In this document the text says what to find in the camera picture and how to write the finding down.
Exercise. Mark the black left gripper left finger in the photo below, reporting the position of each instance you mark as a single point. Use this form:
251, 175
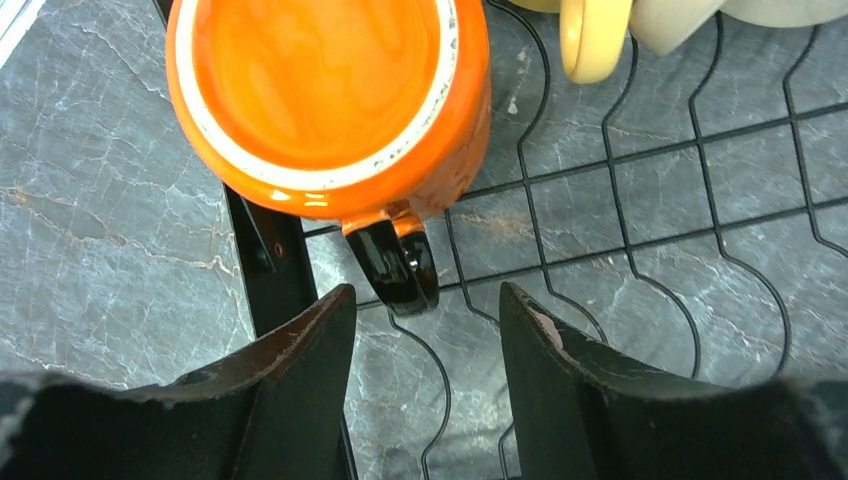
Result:
271, 410

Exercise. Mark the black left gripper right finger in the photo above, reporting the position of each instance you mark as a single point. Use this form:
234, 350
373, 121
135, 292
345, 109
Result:
583, 410

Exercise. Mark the orange cup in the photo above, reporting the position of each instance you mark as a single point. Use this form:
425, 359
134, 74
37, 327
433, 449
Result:
371, 114

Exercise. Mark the tan tall cup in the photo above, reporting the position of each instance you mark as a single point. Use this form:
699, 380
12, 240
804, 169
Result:
661, 26

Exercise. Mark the black dish rack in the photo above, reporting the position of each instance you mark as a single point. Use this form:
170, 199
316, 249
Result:
689, 211

